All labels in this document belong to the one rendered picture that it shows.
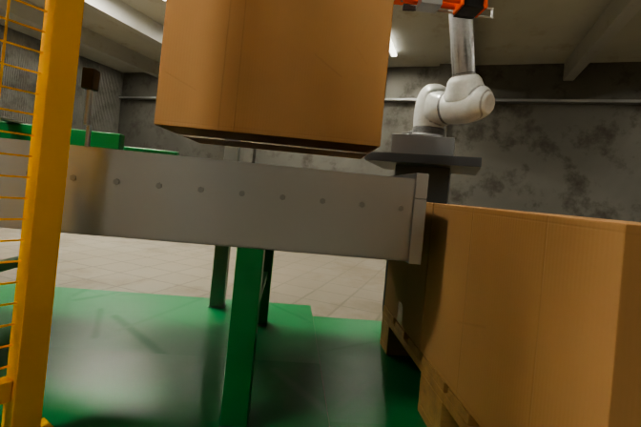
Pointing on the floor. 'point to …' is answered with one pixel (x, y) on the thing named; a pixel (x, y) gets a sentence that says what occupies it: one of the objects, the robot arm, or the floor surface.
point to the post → (221, 254)
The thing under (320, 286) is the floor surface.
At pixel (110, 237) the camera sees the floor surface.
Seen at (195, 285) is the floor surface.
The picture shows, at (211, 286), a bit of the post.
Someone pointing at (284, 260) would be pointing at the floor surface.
